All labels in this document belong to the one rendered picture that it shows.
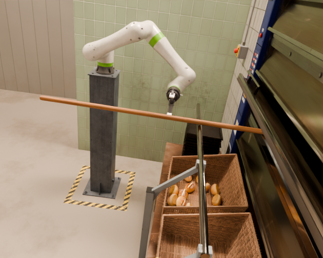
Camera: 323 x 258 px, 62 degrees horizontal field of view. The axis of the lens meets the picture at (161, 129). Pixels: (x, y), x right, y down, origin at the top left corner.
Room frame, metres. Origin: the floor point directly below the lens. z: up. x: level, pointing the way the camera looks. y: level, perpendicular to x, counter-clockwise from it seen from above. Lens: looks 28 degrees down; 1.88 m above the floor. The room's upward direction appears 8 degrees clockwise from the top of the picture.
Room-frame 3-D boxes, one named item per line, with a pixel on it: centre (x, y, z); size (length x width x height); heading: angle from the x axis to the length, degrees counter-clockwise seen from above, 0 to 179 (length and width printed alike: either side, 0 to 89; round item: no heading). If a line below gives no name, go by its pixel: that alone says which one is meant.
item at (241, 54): (2.34, -0.58, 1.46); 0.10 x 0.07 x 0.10; 178
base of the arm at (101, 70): (2.17, 0.52, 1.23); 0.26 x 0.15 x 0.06; 0
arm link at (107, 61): (2.10, 0.52, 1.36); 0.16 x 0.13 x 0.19; 158
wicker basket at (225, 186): (1.44, -0.32, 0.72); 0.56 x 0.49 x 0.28; 176
